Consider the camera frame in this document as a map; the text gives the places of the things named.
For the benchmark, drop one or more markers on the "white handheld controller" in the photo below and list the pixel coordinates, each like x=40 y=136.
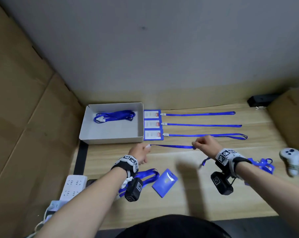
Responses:
x=291 y=159

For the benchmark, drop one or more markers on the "black rectangular device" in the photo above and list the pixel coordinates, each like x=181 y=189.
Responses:
x=262 y=99

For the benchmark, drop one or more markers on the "person's right hand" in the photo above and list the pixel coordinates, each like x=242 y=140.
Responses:
x=208 y=146

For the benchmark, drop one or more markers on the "person's black clothing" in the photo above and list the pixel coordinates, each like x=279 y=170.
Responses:
x=173 y=228

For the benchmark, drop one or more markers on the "person's left forearm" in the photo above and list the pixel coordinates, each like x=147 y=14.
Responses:
x=85 y=205

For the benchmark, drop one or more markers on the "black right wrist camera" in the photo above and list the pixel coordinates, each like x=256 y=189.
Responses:
x=221 y=183

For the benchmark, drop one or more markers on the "blue badge holder with card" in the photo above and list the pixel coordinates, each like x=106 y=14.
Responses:
x=153 y=134
x=152 y=114
x=152 y=124

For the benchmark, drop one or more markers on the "white cardboard box tray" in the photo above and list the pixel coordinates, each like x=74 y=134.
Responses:
x=112 y=132

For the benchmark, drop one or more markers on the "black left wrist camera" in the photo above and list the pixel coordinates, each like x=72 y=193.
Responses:
x=134 y=189

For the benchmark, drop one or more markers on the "person's left hand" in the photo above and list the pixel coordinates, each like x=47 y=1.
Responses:
x=137 y=151

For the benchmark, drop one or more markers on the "person's right fingers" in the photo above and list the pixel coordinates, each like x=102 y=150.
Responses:
x=200 y=142

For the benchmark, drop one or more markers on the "small white connector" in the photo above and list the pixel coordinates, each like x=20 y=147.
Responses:
x=260 y=107

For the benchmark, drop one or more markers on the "white plug adapter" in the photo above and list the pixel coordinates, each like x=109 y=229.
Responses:
x=53 y=206

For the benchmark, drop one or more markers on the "brown cardboard box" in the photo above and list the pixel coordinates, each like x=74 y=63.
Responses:
x=290 y=113

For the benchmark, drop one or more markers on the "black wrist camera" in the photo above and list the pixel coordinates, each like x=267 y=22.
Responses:
x=221 y=183
x=134 y=189

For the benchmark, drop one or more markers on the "person's left fingers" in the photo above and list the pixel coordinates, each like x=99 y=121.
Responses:
x=145 y=149

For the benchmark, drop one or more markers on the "white power strip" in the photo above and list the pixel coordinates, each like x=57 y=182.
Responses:
x=74 y=187

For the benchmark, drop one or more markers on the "empty blue badge holder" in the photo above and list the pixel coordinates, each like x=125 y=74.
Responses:
x=164 y=182

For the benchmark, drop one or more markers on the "person's right forearm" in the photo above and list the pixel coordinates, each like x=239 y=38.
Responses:
x=273 y=183

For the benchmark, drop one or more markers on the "small black plug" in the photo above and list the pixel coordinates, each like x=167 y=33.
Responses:
x=91 y=182

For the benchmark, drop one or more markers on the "brown cardboard panel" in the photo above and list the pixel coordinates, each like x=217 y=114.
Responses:
x=23 y=116

